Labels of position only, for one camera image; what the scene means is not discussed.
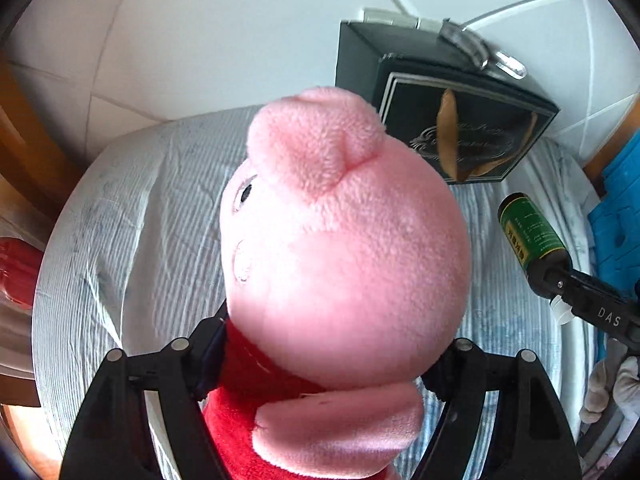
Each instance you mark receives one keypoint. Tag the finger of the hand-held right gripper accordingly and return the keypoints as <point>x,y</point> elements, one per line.
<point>547,277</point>

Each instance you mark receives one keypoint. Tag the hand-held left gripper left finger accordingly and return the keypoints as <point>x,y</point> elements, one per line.
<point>200,355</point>

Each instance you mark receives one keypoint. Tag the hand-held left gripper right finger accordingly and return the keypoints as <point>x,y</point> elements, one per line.
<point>442,375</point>

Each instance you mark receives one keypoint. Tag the green glass bottle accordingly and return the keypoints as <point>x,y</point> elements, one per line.
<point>530,230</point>

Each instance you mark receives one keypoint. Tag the blue plastic crate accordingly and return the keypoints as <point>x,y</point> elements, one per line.
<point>620,220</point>

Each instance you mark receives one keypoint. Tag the pink pig plush red dress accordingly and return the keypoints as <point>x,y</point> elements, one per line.
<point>350,270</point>

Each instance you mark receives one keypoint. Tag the person's right hand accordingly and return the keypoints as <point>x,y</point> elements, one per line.
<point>627,385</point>

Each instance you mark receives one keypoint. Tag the light blue striped bed sheet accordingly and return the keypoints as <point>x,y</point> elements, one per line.
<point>140,260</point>

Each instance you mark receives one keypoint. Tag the red plastic container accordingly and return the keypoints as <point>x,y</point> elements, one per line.
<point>15,270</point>

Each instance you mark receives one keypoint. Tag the black gift box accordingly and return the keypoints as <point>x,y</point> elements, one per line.
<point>360,70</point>

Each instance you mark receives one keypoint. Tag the white padded wooden headboard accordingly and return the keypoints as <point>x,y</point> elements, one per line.
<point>200,35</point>

